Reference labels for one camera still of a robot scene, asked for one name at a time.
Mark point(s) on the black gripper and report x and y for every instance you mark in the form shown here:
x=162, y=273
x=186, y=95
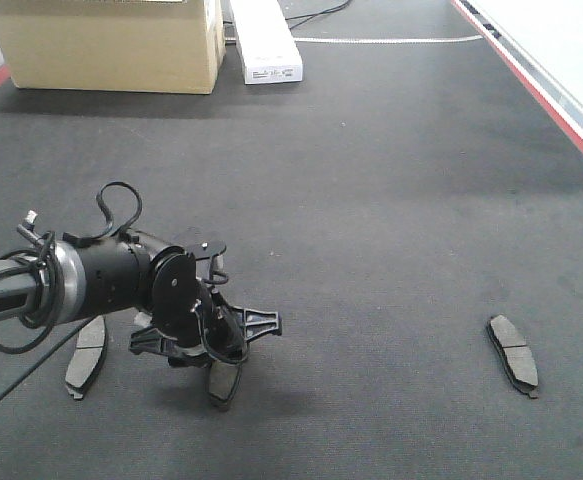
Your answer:
x=190, y=323

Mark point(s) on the grey brake pad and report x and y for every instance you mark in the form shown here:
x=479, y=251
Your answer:
x=515, y=354
x=88, y=358
x=222, y=384

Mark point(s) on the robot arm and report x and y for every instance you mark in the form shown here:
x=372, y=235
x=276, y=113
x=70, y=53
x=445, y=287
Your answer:
x=60, y=281

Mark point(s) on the dark grey conveyor belt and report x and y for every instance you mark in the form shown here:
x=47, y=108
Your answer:
x=387, y=206

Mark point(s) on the long white box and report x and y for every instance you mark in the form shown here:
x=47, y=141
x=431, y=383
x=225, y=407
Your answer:
x=267, y=49

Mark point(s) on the brown cardboard box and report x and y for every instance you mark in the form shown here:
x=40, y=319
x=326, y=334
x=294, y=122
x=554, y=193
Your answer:
x=121, y=46

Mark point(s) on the red conveyor side rail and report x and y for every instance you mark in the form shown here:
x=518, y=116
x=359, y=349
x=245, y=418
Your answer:
x=561, y=106

